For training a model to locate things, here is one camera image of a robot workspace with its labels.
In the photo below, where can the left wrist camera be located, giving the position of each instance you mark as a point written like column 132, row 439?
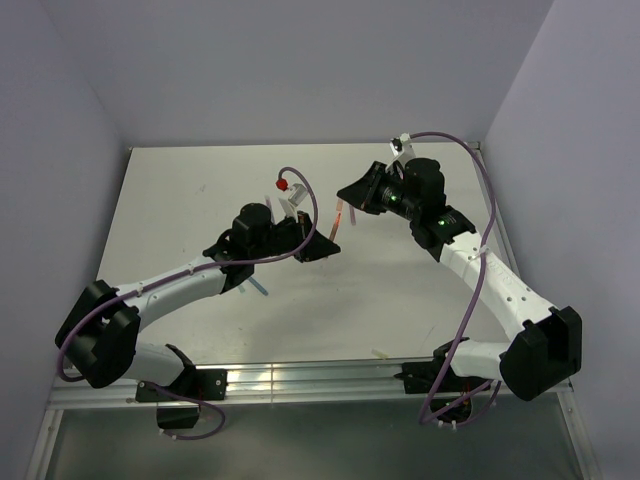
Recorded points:
column 292, row 196

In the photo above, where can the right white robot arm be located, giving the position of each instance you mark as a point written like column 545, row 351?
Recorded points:
column 544, row 343

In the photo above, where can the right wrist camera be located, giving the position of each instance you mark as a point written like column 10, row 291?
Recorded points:
column 402, row 150

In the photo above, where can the blue pen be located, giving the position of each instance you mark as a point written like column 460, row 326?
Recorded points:
column 259, row 287

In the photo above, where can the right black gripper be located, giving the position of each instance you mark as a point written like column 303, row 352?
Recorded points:
column 363, row 192

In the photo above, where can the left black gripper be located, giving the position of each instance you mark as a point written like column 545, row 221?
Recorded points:
column 318, row 248

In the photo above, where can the orange pen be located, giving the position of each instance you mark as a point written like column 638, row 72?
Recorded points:
column 335, row 226

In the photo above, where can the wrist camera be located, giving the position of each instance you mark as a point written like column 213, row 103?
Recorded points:
column 292, row 196
column 402, row 150

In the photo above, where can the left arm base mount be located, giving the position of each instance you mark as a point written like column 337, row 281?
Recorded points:
column 187, row 400

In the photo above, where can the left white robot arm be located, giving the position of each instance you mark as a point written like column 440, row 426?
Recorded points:
column 99, row 340

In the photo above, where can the pink pen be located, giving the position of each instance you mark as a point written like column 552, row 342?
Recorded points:
column 352, row 216

